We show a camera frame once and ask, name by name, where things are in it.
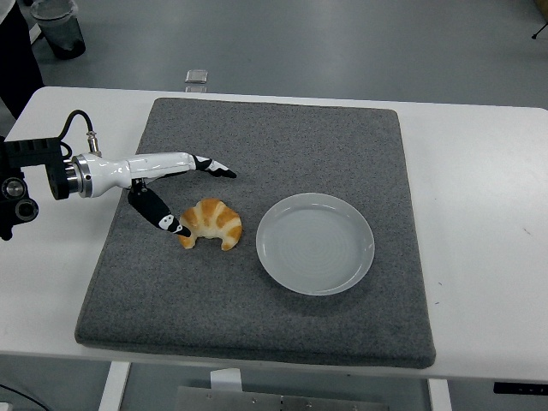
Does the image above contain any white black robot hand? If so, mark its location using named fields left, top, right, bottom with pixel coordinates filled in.
left=89, top=150, right=238, bottom=238

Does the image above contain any golden croissant bread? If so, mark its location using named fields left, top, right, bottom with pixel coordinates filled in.
left=178, top=197, right=243, bottom=251

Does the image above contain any grey round plate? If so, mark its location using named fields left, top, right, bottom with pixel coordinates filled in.
left=255, top=192, right=376, bottom=297

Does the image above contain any grey metal plate with screws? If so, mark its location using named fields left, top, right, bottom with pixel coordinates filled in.
left=175, top=386, right=390, bottom=411

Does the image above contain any grey square foam mat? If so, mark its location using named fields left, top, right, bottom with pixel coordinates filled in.
left=74, top=97, right=437, bottom=370

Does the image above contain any black lined trash bin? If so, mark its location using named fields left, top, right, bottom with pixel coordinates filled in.
left=30, top=0, right=86, bottom=61

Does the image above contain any white table leg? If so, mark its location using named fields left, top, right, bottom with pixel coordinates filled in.
left=427, top=378, right=453, bottom=411
left=98, top=361, right=132, bottom=411

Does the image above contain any black table control panel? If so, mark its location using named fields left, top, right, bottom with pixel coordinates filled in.
left=492, top=380, right=548, bottom=396

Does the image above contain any black floor cable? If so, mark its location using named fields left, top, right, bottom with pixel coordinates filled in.
left=0, top=383, right=44, bottom=411

